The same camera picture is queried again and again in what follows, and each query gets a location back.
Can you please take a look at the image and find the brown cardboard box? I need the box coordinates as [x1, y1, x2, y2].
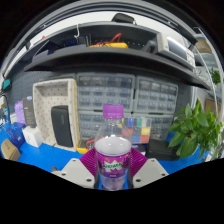
[0, 138, 22, 162]

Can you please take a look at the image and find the beige pegboard tray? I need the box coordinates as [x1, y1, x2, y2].
[32, 78, 81, 153]

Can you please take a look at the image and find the black rectangular case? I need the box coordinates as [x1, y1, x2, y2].
[50, 105, 74, 148]

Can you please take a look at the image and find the purple plastic bag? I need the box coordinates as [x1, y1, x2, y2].
[13, 100, 27, 126]

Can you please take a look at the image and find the yellow multimeter with red leads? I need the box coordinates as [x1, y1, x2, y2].
[75, 137, 98, 154]

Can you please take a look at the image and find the dark grey upright carton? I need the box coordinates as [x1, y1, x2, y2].
[22, 95, 38, 128]

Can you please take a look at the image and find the dark grey shelf unit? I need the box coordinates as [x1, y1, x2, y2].
[0, 9, 211, 92]

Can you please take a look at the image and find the green leafy potted plant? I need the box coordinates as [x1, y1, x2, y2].
[167, 98, 224, 161]

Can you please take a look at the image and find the white carton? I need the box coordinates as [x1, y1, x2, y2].
[21, 125, 44, 148]

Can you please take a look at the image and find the flat black box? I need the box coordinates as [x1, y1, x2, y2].
[145, 138, 183, 162]

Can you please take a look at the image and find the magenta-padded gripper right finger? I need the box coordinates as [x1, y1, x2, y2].
[127, 147, 169, 190]

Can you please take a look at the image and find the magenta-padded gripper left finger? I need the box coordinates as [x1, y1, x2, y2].
[59, 147, 100, 190]

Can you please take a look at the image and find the clear organizer with coloured parts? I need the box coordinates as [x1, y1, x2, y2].
[123, 116, 152, 145]

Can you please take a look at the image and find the small black box white label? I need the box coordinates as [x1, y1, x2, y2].
[131, 143, 148, 156]

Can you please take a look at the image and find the clear purple-capped drink bottle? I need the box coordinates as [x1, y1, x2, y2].
[94, 103, 133, 192]

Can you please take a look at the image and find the white metal shelf rack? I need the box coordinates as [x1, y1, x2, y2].
[193, 28, 224, 113]

